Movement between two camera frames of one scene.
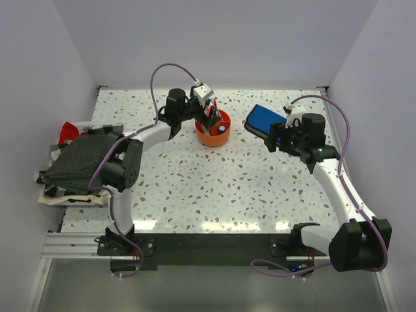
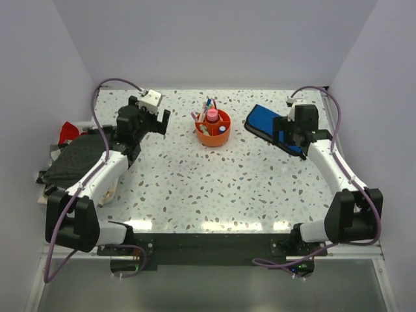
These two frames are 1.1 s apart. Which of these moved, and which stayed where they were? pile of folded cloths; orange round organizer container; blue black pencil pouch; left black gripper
Moved: left black gripper
Stayed: pile of folded cloths; orange round organizer container; blue black pencil pouch
